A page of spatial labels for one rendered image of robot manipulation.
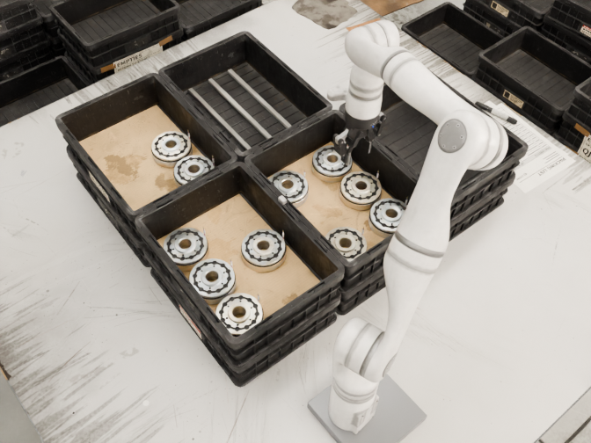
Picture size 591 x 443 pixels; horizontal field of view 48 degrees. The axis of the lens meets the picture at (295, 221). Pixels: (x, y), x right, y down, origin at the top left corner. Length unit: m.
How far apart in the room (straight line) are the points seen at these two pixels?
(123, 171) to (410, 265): 0.89
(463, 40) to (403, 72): 1.92
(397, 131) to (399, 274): 0.77
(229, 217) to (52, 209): 0.52
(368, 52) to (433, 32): 1.89
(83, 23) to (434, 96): 1.89
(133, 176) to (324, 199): 0.49
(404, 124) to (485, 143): 0.80
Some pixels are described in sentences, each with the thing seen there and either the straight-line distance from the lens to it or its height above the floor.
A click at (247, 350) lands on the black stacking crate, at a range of 1.42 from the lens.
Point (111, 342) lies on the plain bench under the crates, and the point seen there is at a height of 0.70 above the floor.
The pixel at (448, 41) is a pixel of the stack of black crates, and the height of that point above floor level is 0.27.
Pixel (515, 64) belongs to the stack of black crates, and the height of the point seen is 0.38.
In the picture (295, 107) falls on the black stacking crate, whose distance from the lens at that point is 1.89.
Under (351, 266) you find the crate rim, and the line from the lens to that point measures 1.44.
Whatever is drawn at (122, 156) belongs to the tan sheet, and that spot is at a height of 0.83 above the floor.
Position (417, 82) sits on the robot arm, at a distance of 1.21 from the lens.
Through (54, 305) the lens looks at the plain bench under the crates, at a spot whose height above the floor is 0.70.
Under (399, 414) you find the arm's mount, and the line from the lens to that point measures 1.52.
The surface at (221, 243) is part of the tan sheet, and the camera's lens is 1.59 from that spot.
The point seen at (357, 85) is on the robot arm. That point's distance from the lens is 1.36.
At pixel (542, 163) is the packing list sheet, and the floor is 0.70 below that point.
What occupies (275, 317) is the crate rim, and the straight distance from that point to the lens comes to 1.37.
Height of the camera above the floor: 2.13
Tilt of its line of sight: 53 degrees down
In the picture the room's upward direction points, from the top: 2 degrees clockwise
